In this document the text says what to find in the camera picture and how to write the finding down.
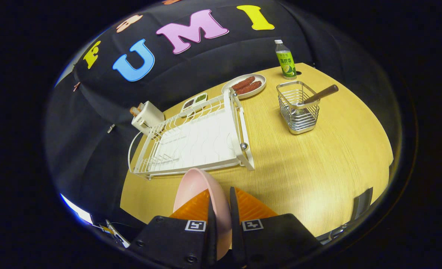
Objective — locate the white compartment seed dish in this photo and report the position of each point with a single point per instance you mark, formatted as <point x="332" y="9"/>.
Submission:
<point x="194" y="101"/>

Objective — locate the pink plate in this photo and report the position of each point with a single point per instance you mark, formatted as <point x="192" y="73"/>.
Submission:
<point x="198" y="183"/>

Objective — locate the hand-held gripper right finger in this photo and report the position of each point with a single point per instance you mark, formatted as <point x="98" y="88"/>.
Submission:
<point x="235" y="231"/>

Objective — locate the brown meat piece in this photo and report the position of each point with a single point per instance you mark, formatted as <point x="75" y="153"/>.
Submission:
<point x="243" y="83"/>
<point x="250" y="87"/>

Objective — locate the pink cloth clip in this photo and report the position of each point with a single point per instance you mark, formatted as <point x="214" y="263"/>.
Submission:
<point x="76" y="86"/>

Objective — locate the brown toast slice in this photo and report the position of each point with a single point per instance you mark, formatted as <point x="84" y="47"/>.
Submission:
<point x="141" y="108"/>
<point x="134" y="111"/>

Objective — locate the white toaster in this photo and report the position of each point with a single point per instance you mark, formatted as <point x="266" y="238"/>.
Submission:
<point x="151" y="116"/>

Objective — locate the green label drink bottle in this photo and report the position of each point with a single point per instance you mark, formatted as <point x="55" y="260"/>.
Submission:
<point x="286" y="61"/>

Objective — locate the white cloth clip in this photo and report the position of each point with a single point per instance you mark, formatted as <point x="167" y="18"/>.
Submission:
<point x="111" y="129"/>

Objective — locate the black backdrop cloth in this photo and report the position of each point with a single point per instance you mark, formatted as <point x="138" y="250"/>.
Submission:
<point x="213" y="56"/>

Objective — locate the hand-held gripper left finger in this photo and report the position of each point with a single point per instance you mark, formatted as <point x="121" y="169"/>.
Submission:
<point x="212" y="235"/>

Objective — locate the white round meat plate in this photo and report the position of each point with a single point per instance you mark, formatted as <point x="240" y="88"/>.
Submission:
<point x="260" y="79"/>

